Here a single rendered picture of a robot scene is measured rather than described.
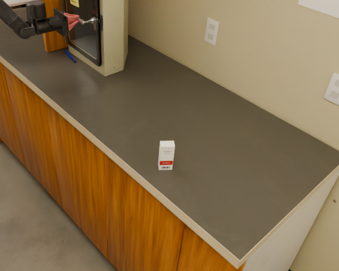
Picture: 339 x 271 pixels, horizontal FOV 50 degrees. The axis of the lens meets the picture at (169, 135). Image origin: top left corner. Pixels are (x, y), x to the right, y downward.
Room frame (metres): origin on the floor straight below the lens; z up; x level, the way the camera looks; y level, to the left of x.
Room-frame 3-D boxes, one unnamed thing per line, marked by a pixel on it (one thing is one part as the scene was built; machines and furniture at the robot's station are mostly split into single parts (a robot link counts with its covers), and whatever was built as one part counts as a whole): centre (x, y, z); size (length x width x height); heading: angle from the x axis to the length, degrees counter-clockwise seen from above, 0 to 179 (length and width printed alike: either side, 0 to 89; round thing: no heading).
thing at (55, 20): (1.45, 0.53, 1.20); 0.07 x 0.07 x 0.10; 47
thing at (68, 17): (1.50, 0.48, 1.20); 0.09 x 0.07 x 0.07; 137
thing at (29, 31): (1.39, 0.60, 1.24); 0.12 x 0.09 x 0.11; 128
